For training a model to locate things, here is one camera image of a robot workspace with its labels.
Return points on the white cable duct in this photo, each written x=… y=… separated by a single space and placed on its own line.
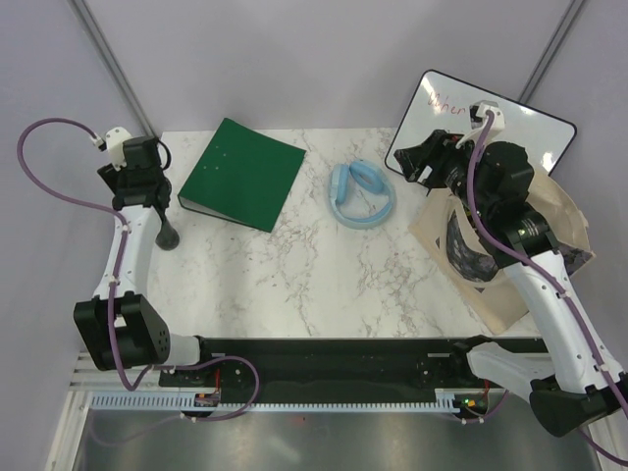
x=180 y=400

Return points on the blue headphones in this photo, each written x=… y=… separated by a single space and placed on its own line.
x=360 y=181

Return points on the dark cola bottle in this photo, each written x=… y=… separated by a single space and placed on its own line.
x=167 y=238

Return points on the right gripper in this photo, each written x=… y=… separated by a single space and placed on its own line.
x=437 y=151

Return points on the beige canvas bag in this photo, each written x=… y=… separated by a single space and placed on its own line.
x=445 y=231

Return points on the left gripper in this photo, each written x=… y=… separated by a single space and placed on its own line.
x=113 y=179

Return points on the small whiteboard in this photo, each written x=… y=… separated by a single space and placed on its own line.
x=443 y=102

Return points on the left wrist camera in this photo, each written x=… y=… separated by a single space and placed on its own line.
x=113 y=142

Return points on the green ring binder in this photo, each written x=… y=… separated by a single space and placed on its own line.
x=242 y=176

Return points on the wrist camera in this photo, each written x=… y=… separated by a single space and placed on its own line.
x=113 y=142
x=486 y=121

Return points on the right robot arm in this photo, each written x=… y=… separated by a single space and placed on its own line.
x=581 y=382

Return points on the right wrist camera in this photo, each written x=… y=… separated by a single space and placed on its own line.
x=486 y=121

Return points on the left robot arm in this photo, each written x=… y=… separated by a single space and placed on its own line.
x=118 y=325

